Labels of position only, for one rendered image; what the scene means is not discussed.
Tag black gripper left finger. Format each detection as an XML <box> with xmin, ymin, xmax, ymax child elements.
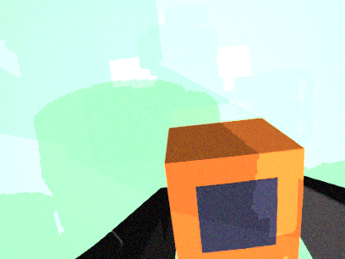
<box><xmin>75</xmin><ymin>187</ymin><xmax>177</xmax><ymax>259</ymax></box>

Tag orange block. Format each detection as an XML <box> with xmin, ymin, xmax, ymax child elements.
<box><xmin>165</xmin><ymin>118</ymin><xmax>304</xmax><ymax>259</ymax></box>

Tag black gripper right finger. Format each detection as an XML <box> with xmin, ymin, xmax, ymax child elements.
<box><xmin>300</xmin><ymin>175</ymin><xmax>345</xmax><ymax>259</ymax></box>

